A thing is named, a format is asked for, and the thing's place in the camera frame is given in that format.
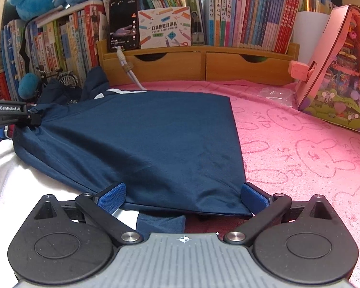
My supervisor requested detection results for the clear plastic bag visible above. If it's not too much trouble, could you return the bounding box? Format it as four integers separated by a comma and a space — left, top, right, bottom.
258, 87, 297, 107

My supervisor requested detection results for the black strap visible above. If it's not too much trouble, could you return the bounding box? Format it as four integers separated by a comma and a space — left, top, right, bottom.
18, 21, 30, 75

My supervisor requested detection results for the dark grey flat panel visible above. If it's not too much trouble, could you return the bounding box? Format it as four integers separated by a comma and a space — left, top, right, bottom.
0, 0, 21, 24

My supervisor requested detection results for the navy and white jacket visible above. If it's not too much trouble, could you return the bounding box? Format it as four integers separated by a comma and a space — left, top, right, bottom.
0, 66, 254, 239

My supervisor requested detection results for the pink printed blanket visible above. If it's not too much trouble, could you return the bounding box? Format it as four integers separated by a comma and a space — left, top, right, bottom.
117, 79, 360, 276

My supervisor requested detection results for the black smartphone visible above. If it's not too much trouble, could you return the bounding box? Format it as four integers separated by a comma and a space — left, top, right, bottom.
108, 0, 141, 53

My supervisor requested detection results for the blue plush ball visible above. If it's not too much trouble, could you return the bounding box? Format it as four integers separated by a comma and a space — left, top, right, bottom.
18, 73, 41, 99

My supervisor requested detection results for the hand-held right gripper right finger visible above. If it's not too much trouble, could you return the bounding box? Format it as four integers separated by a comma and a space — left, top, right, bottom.
223, 182, 332, 245

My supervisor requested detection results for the pink toy box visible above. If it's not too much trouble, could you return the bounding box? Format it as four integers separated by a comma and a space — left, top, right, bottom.
289, 4, 360, 134

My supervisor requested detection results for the black model bicycle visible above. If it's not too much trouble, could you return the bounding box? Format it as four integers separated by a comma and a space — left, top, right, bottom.
34, 67, 80, 92

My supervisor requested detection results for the row of slim children's books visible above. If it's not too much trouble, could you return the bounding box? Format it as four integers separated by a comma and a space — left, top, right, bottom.
102, 0, 336, 53

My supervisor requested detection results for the wooden desk organizer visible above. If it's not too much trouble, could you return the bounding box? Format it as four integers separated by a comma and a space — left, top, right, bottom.
96, 40, 300, 86

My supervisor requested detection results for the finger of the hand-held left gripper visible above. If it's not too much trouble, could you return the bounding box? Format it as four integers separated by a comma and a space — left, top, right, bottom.
0, 127, 15, 141
27, 110, 43, 127

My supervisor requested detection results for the white patterned pencil box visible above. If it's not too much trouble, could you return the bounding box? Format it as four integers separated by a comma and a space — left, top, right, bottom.
138, 6, 192, 49

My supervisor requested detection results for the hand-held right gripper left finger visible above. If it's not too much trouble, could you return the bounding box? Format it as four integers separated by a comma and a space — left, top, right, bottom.
33, 182, 144, 246

